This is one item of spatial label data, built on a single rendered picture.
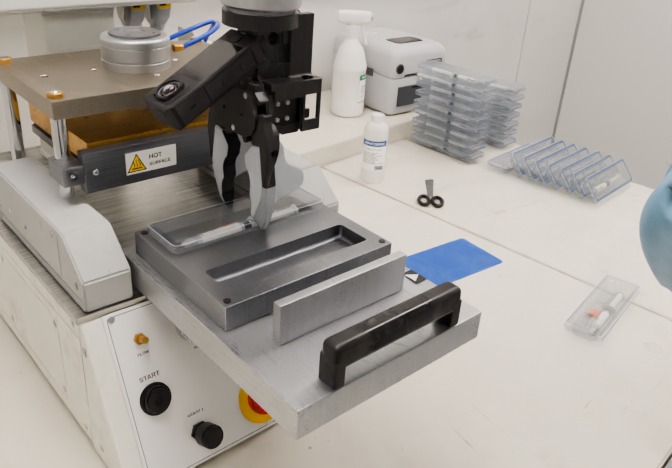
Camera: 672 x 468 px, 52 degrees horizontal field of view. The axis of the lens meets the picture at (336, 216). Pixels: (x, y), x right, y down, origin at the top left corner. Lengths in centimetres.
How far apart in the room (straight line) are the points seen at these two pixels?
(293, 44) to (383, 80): 104
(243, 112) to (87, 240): 20
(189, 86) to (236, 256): 16
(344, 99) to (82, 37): 82
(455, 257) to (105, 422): 67
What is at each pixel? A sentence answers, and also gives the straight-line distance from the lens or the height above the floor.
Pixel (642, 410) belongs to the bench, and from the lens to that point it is 97.
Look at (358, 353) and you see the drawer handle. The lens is 54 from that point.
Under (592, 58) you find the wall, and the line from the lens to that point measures 315.
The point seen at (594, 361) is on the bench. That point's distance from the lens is 103.
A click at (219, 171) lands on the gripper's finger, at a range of 72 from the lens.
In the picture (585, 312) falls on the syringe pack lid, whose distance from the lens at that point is 108.
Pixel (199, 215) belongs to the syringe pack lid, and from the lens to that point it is 71.
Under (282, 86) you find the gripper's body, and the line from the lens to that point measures 65.
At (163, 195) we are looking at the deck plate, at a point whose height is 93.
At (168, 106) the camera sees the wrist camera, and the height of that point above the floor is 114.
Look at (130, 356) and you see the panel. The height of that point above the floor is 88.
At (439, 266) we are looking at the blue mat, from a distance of 116.
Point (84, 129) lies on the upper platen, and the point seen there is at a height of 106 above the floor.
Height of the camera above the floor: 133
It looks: 27 degrees down
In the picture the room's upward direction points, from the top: 4 degrees clockwise
